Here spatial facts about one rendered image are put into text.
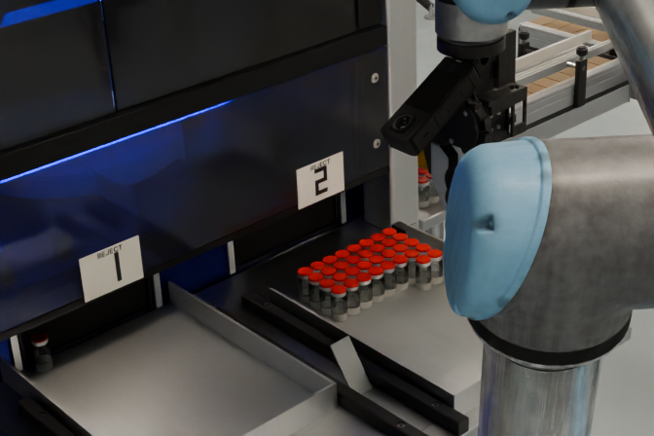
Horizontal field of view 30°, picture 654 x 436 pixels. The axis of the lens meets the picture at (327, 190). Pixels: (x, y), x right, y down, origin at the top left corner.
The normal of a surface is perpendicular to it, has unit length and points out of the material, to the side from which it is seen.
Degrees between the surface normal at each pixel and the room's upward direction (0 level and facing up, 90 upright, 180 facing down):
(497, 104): 90
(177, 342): 0
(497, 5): 90
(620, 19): 65
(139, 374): 0
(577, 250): 78
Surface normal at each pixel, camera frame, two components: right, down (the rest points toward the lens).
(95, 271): 0.66, 0.30
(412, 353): -0.04, -0.90
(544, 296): 0.00, 0.68
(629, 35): -0.92, -0.30
